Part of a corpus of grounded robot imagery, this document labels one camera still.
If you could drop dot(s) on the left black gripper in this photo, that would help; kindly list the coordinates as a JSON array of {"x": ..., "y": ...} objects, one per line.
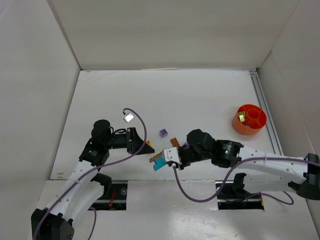
[{"x": 130, "y": 140}]

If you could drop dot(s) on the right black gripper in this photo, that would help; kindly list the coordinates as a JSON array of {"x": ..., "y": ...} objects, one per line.
[{"x": 181, "y": 158}]

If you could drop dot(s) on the light green lego brick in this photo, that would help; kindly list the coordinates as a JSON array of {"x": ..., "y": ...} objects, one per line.
[{"x": 241, "y": 116}]

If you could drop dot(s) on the orange divided round container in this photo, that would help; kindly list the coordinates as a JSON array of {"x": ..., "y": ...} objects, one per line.
[{"x": 254, "y": 116}]

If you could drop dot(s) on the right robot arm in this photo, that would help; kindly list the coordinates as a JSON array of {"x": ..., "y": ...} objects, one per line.
[{"x": 310, "y": 188}]

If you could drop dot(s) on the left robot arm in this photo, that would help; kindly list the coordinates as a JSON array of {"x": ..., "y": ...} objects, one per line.
[{"x": 86, "y": 184}]

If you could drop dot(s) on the yellow long lego brick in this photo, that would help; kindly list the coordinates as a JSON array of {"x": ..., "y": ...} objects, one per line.
[{"x": 149, "y": 143}]

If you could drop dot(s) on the purple printed lego brick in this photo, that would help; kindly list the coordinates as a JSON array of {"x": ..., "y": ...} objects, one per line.
[{"x": 185, "y": 144}]

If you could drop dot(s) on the purple square lego brick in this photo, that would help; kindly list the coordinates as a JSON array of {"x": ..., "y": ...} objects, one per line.
[{"x": 163, "y": 133}]

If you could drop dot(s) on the brown long lego brick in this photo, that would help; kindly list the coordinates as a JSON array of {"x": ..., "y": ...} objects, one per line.
[{"x": 174, "y": 142}]

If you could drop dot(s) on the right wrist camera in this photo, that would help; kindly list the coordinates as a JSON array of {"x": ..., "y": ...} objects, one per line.
[{"x": 171, "y": 156}]

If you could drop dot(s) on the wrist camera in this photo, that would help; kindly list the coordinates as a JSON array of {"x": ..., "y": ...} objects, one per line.
[
  {"x": 171, "y": 156},
  {"x": 128, "y": 117}
]

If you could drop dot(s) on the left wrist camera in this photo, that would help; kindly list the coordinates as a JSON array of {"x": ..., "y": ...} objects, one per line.
[{"x": 128, "y": 117}]

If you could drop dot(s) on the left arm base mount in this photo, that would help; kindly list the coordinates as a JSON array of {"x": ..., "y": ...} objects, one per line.
[{"x": 114, "y": 197}]

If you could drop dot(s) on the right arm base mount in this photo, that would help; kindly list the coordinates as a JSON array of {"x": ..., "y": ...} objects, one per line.
[{"x": 233, "y": 196}]

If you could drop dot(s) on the aluminium rail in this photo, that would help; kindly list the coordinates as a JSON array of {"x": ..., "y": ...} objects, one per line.
[{"x": 267, "y": 112}]

